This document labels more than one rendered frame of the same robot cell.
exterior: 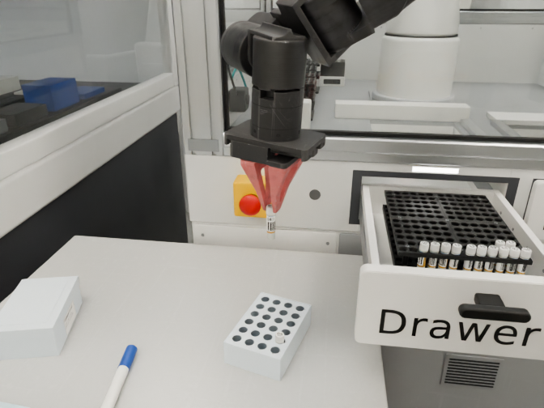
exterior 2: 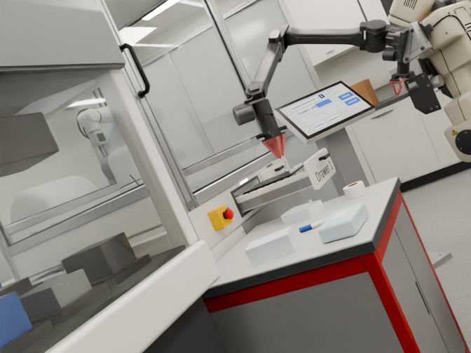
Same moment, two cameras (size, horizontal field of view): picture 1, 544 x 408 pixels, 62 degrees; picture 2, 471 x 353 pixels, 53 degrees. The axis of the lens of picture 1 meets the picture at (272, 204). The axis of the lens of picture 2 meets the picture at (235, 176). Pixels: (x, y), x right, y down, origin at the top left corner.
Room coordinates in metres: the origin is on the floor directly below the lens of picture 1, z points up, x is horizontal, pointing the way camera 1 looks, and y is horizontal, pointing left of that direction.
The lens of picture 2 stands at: (0.12, 1.56, 1.07)
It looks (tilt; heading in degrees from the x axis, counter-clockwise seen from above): 3 degrees down; 290
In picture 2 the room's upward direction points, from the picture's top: 24 degrees counter-clockwise
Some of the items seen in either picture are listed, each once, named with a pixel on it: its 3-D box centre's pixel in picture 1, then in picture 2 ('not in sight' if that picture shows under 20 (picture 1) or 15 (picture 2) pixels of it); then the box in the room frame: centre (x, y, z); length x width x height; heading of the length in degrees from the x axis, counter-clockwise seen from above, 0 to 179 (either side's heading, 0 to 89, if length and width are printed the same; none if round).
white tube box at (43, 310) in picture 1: (40, 315); (271, 246); (0.55, 0.35, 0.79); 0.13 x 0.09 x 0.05; 6
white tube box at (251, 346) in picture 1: (269, 332); (302, 213); (0.51, 0.00, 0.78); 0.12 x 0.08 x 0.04; 157
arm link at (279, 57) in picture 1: (276, 60); (261, 108); (0.50, -0.01, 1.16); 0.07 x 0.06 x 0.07; 27
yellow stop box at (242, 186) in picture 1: (253, 197); (220, 216); (0.78, 0.03, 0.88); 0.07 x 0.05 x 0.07; 82
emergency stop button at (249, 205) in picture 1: (250, 203); (228, 213); (0.75, 0.04, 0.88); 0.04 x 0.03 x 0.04; 82
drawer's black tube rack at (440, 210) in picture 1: (444, 237); (277, 185); (0.64, -0.28, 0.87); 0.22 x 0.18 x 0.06; 172
